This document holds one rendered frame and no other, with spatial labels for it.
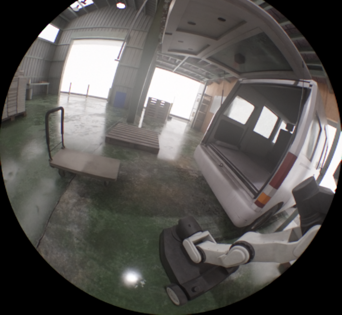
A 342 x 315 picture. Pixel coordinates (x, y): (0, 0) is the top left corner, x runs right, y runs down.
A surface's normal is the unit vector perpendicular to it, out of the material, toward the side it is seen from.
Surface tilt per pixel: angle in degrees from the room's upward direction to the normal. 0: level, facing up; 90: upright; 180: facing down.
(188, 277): 0
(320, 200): 90
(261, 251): 90
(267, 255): 90
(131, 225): 0
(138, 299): 0
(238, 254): 90
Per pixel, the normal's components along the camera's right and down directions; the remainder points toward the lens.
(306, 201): -0.98, 0.13
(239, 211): -0.91, -0.24
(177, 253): 0.30, -0.89
